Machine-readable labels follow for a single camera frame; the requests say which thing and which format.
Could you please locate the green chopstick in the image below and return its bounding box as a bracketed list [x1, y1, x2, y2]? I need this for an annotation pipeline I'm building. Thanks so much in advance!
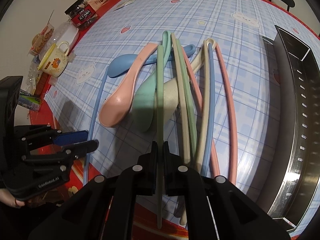
[156, 45, 164, 229]
[176, 39, 197, 159]

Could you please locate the pink chopstick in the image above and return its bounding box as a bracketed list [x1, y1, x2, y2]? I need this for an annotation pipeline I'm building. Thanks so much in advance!
[182, 44, 220, 176]
[215, 43, 238, 185]

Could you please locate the pink plastic spoon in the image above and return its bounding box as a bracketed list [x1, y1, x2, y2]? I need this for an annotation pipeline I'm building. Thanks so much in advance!
[99, 43, 157, 127]

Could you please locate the green plastic spoon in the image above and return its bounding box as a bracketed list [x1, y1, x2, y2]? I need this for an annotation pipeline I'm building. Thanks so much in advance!
[132, 30, 172, 133]

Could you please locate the beige plastic spoon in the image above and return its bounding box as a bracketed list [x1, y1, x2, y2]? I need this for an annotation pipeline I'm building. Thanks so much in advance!
[149, 48, 204, 131]

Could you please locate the blue plastic spoon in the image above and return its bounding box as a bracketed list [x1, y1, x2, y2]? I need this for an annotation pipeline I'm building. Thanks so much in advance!
[107, 44, 196, 78]

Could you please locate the stainless steel utensil tray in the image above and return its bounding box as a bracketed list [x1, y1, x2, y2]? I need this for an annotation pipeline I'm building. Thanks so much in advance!
[257, 27, 319, 232]

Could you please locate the person's left hand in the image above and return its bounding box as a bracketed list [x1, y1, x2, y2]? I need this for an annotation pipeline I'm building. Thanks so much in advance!
[0, 189, 25, 208]

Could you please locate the cream cartoon mug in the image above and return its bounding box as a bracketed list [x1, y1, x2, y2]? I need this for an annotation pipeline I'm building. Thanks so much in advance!
[37, 41, 70, 77]

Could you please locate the clear plastic container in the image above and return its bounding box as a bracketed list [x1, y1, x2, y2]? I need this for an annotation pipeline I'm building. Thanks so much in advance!
[39, 22, 79, 60]

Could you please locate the jar with red label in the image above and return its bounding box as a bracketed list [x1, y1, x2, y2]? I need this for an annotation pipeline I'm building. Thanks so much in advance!
[65, 0, 99, 30]

